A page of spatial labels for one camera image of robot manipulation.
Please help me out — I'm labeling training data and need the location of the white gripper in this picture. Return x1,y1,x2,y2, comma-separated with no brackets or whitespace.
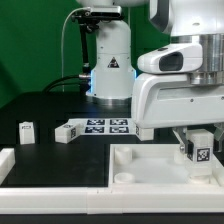
131,43,224,154

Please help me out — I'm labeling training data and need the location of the white square tabletop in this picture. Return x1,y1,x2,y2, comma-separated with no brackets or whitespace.
109,144,224,187

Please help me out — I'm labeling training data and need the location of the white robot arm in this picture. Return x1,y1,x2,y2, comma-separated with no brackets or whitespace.
131,0,224,150

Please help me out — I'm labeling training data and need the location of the white obstacle fence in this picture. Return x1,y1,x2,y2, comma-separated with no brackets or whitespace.
0,146,224,215

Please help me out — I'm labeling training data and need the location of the fiducial marker sheet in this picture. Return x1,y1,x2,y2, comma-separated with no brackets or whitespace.
68,118,136,135

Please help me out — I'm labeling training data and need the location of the black cable bundle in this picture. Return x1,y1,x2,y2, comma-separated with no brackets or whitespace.
42,74,92,93

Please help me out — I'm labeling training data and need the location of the black camera on stand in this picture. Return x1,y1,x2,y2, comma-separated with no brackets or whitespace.
71,6,123,74

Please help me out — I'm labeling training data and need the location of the white cable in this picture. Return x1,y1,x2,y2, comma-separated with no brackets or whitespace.
60,6,92,93

